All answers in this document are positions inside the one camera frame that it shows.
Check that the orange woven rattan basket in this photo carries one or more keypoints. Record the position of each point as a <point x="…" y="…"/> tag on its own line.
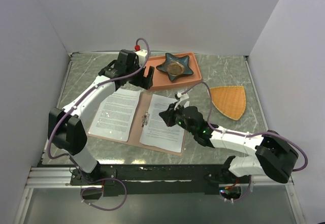
<point x="230" y="101"/>

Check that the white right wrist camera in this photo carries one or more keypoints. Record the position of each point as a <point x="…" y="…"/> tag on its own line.
<point x="182" y="98"/>

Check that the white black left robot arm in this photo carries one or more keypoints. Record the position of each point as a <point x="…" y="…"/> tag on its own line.
<point x="66" y="126"/>

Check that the dark blue star dish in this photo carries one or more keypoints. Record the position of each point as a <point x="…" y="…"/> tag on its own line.
<point x="175" y="66"/>

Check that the orange rectangular tray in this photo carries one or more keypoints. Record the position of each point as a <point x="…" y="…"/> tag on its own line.
<point x="161" y="80"/>

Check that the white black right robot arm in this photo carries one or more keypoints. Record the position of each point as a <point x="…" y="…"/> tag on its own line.
<point x="265" y="154"/>

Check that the aluminium frame rail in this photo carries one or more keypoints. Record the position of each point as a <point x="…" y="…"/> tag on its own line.
<point x="56" y="176"/>

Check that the metal folder clip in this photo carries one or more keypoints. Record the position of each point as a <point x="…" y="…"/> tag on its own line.
<point x="145" y="118"/>

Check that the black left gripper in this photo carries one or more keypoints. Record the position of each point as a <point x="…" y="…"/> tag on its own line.
<point x="145" y="82"/>

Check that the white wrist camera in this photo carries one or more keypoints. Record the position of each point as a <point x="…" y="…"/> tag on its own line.
<point x="182" y="98"/>
<point x="141" y="53"/>

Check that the printed white paper sheet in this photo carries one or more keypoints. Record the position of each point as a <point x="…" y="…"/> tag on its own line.
<point x="114" y="116"/>

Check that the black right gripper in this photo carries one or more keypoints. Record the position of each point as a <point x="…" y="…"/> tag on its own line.
<point x="168" y="116"/>

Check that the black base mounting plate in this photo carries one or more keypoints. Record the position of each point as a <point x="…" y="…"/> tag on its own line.
<point x="115" y="180"/>

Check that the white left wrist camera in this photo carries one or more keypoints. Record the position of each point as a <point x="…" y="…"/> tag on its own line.
<point x="141" y="53"/>

